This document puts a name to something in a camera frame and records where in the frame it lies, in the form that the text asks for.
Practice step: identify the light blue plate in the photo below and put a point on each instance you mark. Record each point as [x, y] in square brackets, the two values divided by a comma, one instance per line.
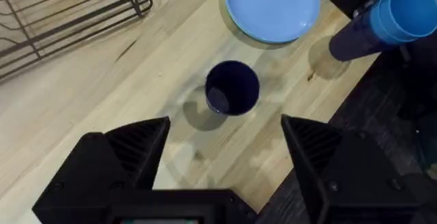
[273, 9]

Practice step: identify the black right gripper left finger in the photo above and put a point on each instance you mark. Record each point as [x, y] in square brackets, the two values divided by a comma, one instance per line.
[99, 169]

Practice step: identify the dark purple cup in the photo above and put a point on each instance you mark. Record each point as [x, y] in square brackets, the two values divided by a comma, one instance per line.
[351, 43]

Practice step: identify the light blue cup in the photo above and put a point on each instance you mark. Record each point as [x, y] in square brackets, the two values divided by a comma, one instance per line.
[406, 9]

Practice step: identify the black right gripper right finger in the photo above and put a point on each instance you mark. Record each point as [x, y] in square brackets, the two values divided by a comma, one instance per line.
[355, 183]

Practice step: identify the dark navy cup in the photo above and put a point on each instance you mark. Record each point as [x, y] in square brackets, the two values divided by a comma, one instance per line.
[233, 87]

